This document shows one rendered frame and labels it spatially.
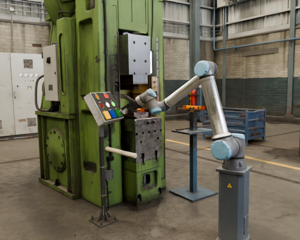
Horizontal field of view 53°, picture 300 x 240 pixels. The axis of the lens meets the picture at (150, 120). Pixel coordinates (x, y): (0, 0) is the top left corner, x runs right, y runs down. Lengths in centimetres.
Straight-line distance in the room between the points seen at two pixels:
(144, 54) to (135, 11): 48
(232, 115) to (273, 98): 447
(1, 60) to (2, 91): 73
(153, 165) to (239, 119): 355
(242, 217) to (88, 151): 176
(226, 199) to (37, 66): 657
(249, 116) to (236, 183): 419
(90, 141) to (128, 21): 133
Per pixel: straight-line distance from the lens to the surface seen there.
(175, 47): 1123
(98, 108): 253
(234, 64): 1190
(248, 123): 644
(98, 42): 303
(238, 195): 242
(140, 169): 315
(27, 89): 810
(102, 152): 277
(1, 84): 798
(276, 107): 1087
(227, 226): 254
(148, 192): 330
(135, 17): 337
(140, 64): 313
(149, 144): 318
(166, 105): 261
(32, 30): 893
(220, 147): 219
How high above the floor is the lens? 125
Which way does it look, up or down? 6 degrees down
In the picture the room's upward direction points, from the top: 1 degrees counter-clockwise
